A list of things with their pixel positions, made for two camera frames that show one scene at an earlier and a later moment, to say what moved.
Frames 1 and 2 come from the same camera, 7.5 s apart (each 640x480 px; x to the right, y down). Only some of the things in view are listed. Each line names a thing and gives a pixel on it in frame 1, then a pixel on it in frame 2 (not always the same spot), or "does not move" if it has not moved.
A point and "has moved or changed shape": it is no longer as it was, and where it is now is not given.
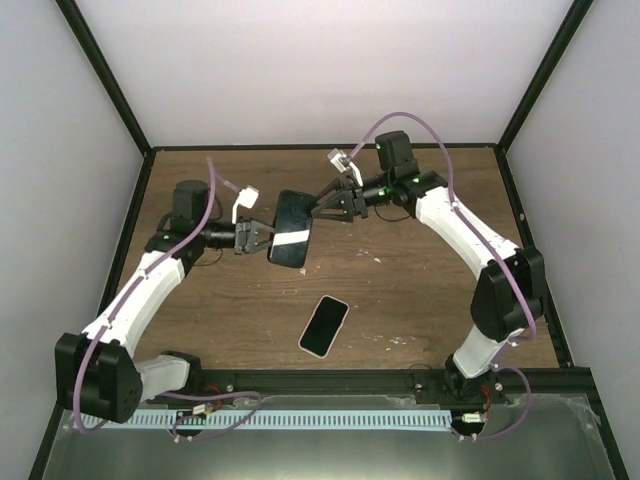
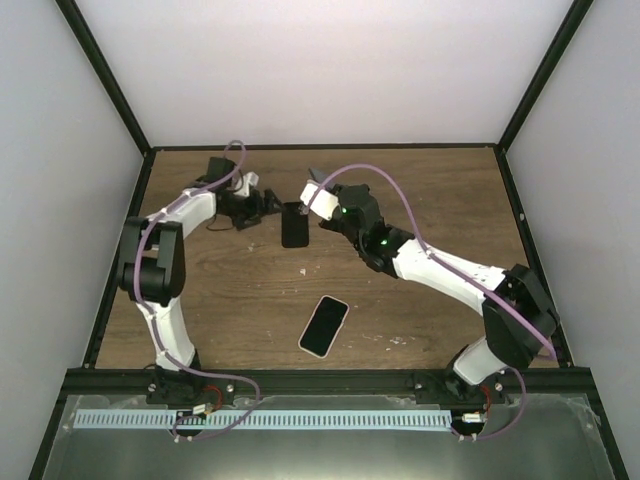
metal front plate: [559, 440] does not move
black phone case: [289, 241] has moved or changed shape
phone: [323, 326] does not move
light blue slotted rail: [264, 419] does not move
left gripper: [250, 244] → [255, 212]
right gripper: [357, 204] → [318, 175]
